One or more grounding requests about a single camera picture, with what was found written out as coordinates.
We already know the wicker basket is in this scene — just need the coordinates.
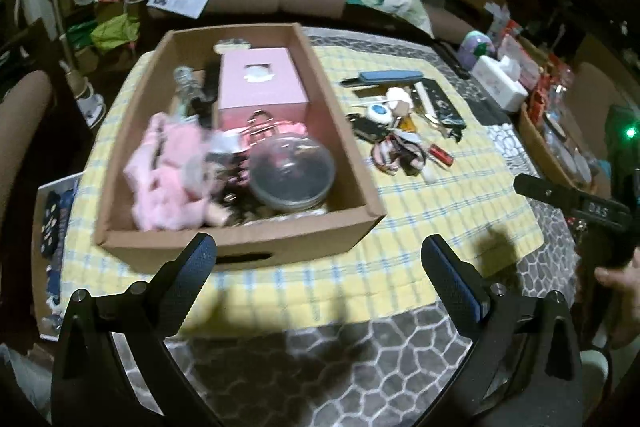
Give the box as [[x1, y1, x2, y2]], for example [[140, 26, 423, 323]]
[[518, 103, 610, 196]]

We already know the red lipstick tube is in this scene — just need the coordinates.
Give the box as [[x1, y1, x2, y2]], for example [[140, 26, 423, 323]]
[[427, 144, 454, 168]]

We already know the pink tissue box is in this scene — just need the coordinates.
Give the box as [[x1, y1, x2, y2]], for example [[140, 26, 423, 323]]
[[217, 48, 309, 130]]

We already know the white tissue box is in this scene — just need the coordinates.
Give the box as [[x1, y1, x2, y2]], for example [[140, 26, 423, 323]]
[[471, 55, 527, 114]]

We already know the pink cloth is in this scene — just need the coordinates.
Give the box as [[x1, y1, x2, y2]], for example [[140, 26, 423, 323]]
[[124, 113, 215, 231]]

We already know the round clear lid tin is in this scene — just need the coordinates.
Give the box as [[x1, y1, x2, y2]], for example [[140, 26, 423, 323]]
[[246, 133, 336, 213]]

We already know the silver metal wire clip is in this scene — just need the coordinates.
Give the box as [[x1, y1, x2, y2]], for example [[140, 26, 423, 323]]
[[243, 109, 277, 146]]

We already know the yellow plaid tablecloth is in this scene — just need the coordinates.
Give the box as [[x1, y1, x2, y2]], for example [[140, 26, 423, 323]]
[[56, 26, 584, 427]]

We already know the patterned pink black scarf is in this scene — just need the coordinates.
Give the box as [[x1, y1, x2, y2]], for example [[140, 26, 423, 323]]
[[370, 132, 426, 176]]

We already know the clear plastic bottle dark cap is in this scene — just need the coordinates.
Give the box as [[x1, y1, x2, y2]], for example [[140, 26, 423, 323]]
[[174, 66, 210, 117]]

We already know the blue nail file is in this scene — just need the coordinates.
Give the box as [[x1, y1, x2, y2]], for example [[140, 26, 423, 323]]
[[340, 69, 424, 88]]

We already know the purple round toy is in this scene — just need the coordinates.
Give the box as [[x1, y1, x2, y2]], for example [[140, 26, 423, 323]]
[[457, 30, 496, 72]]

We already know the cardboard box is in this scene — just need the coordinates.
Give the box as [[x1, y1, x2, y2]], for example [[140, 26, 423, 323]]
[[93, 24, 386, 274]]

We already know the person's right hand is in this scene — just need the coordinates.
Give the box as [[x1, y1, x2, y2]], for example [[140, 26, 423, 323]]
[[594, 247, 639, 349]]

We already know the white nail buffer stick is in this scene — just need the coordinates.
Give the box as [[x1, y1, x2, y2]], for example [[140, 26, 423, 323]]
[[414, 81, 438, 120]]

